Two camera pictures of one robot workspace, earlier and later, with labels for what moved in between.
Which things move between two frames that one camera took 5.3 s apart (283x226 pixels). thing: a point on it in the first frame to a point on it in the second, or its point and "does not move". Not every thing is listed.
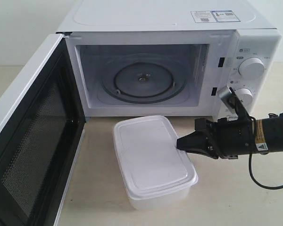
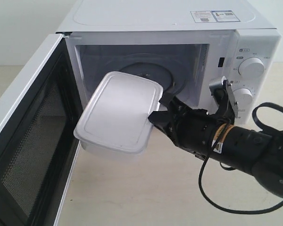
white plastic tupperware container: [157, 174] to [115, 120]
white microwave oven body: [168, 58] does not move
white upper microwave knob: [251, 67] does not move
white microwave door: [33, 155] does not move
